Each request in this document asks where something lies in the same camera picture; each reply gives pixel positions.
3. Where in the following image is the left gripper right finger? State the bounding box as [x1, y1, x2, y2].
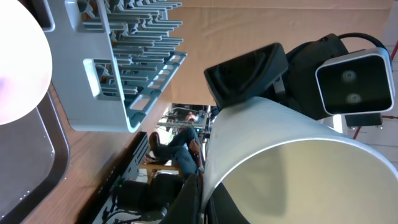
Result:
[211, 183, 249, 224]

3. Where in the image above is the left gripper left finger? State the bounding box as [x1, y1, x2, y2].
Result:
[160, 174, 202, 224]

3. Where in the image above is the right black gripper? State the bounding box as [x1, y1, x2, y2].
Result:
[204, 34, 348, 120]

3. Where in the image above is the small white cup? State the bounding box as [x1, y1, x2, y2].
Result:
[202, 97, 397, 223]

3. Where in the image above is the grey dishwasher rack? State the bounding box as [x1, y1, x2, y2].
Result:
[27, 0, 187, 133]

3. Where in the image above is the seated person in jeans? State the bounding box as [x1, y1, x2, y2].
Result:
[149, 127, 205, 180]

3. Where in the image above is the brown serving tray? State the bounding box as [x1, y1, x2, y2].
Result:
[1, 92, 70, 223]

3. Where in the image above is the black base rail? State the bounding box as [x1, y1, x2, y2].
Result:
[75, 131, 149, 224]

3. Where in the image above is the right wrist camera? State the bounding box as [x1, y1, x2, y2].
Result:
[315, 47, 396, 115]

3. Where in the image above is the right black cable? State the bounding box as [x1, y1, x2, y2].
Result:
[337, 32, 393, 68]

